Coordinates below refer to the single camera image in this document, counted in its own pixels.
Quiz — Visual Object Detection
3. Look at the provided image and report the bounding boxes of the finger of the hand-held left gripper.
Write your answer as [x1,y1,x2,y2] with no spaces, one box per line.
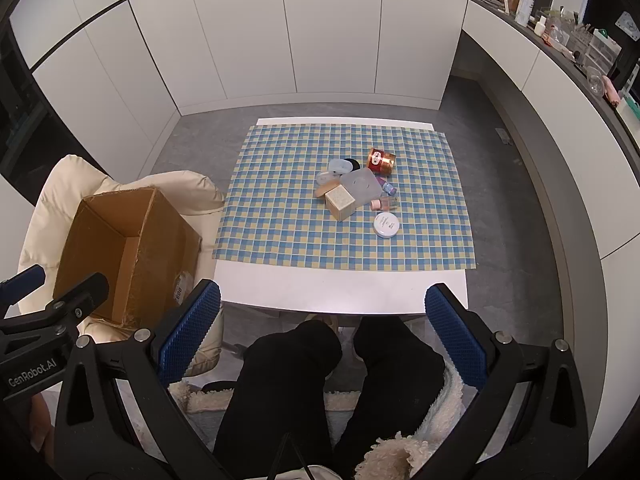
[0,265,46,318]
[0,272,110,346]

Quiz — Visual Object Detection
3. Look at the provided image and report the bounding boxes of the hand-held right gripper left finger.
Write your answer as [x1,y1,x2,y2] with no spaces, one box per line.
[54,280,236,480]

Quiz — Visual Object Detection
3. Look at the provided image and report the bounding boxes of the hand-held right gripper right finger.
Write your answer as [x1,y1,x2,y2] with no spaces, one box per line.
[410,283,590,480]

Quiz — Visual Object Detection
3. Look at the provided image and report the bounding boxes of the brown cardboard box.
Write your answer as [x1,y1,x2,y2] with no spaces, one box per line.
[52,186,203,331]

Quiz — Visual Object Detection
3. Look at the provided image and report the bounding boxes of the beige cube carton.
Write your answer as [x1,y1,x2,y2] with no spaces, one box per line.
[325,183,357,222]

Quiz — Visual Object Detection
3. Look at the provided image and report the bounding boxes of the translucent square plastic container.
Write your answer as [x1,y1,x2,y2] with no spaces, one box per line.
[339,167,385,207]

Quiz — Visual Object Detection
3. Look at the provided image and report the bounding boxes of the person's left hand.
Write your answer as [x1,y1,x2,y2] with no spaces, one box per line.
[27,392,56,456]

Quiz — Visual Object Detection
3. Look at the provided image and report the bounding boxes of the person's right leg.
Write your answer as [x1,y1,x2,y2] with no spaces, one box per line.
[332,316,446,480]

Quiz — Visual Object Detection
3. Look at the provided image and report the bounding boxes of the person's leg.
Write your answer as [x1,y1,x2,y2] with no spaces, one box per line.
[212,320,343,480]
[332,316,446,480]

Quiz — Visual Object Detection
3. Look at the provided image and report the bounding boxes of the cream padded chair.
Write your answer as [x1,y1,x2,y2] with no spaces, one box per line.
[17,154,227,378]

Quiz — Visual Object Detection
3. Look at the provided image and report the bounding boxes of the person's left leg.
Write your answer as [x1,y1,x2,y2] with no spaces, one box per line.
[212,320,343,480]

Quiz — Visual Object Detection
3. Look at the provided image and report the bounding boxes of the white round jar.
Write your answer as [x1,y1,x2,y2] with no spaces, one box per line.
[373,211,401,239]

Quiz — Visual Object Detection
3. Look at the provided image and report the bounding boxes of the blue yellow checked tablecloth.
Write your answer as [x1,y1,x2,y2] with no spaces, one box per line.
[212,124,477,272]

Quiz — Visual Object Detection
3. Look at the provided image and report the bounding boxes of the red gold tin can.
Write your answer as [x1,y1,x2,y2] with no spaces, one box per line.
[367,147,397,176]

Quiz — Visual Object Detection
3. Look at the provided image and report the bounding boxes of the white sideboard with dark top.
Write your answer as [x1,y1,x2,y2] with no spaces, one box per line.
[447,0,640,261]

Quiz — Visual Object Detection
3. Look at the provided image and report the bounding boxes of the white tall cabinets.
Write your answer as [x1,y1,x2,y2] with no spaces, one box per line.
[10,0,475,181]

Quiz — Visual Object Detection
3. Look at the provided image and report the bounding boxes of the white drawer organizer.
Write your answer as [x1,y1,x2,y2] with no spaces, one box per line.
[585,30,623,68]

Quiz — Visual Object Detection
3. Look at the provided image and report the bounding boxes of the clear acrylic organizer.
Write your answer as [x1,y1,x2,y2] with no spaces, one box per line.
[540,7,581,43]

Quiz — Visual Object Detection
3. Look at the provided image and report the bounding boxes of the white spray bottle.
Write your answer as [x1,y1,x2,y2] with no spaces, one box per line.
[515,0,538,28]

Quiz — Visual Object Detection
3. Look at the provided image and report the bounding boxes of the grey metal plate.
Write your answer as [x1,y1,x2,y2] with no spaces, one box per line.
[616,11,640,41]

